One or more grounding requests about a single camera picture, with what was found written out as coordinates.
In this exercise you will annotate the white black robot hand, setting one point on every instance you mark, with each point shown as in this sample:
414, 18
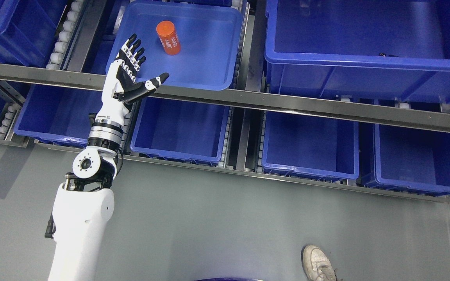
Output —
120, 90

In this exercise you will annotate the orange cylindrical capacitor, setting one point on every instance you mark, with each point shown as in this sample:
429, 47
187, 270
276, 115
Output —
167, 33

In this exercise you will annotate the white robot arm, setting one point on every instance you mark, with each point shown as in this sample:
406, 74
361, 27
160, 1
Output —
84, 204

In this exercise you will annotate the blue bin lower left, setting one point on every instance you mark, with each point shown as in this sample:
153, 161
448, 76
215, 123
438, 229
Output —
58, 115

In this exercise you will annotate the blue bin lower middle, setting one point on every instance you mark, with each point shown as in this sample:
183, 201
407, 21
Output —
180, 130

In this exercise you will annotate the shallow blue tray bin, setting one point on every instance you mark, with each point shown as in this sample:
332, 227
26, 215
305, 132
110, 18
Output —
209, 36

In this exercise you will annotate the blue bin upper left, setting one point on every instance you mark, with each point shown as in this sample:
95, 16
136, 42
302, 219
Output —
27, 30

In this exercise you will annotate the blue bin lower centre right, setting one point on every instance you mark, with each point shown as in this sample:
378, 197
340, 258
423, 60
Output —
310, 147

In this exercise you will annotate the white sneaker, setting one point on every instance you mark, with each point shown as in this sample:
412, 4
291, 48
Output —
316, 264

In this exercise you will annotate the large blue bin upper right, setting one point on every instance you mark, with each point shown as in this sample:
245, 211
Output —
395, 50

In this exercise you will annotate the steel shelf rack frame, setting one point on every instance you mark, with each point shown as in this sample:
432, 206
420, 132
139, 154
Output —
253, 100

